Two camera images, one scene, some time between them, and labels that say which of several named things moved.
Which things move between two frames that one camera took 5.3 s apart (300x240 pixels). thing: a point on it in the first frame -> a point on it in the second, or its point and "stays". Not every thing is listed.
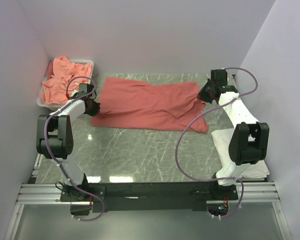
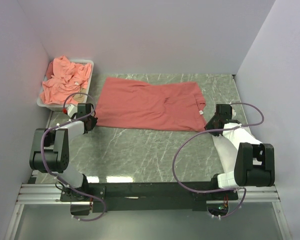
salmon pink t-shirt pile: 63,78 stays
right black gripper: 201,94 -> 208,126
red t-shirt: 134,103 stays
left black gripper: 96,108 -> 94,121
